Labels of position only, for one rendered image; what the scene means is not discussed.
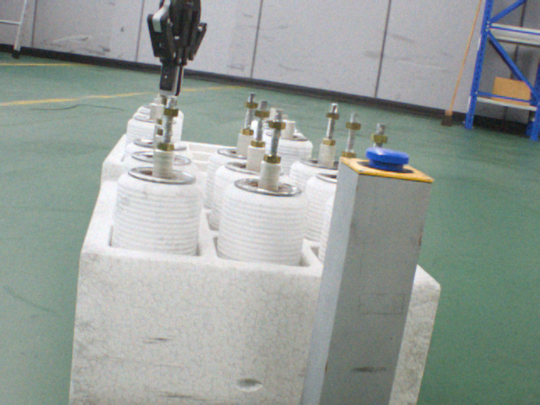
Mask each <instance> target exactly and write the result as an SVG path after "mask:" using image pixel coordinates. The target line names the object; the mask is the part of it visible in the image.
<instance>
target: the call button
mask: <svg viewBox="0 0 540 405"><path fill-rule="evenodd" d="M366 157H367V158H370V162H369V165H373V167H375V168H380V169H384V170H397V171H401V170H402V169H403V165H408V161H409V156H408V155H407V154H405V153H402V152H398V151H395V150H394V149H388V148H377V147H370V148H368V149H367V150H366Z"/></svg>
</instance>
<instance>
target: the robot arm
mask: <svg viewBox="0 0 540 405"><path fill-rule="evenodd" d="M201 9H202V1H201V0H159V12H158V13H157V14H151V13H149V14H148V16H147V24H148V31H149V34H150V39H151V43H152V50H153V54H154V57H158V58H159V61H160V62H161V63H162V68H161V74H160V81H159V92H158V93H159V94H160V95H167V96H168V95H172V96H179V95H180V94H181V85H182V79H183V77H184V68H185V67H184V65H187V64H188V60H190V61H193V60H194V58H195V56H196V55H197V51H198V49H199V47H200V45H201V43H202V41H203V37H204V35H205V33H206V31H207V28H208V25H207V23H206V22H202V23H201V22H200V17H201ZM175 36H180V37H179V38H178V39H176V38H175ZM159 44H160V45H159ZM190 49H191V50H190Z"/></svg>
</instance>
